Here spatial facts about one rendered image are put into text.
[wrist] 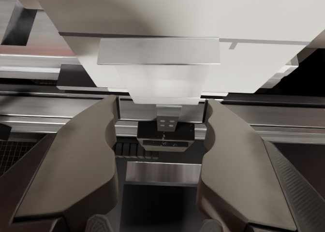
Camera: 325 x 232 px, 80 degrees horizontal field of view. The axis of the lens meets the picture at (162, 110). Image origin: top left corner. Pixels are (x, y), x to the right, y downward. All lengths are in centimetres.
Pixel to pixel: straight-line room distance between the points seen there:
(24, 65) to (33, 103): 27
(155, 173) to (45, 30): 21
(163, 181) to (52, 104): 39
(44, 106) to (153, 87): 38
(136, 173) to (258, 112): 38
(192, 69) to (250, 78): 6
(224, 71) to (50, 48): 20
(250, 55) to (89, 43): 13
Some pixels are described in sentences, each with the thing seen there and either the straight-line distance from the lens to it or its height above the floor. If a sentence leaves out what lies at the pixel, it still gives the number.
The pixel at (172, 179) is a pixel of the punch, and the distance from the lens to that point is 22.
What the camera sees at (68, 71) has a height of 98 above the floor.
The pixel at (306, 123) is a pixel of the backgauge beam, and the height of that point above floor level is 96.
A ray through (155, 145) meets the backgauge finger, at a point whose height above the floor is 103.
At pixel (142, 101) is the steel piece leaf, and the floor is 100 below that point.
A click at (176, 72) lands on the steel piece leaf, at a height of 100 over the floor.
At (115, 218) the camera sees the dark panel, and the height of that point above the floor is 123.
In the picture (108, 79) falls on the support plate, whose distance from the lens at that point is 22.
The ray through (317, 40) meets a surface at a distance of 42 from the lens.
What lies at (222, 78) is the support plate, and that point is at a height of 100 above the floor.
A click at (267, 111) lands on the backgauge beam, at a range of 54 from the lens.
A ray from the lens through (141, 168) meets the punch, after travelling 22.
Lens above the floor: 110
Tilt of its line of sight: 19 degrees down
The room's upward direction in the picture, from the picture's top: 178 degrees counter-clockwise
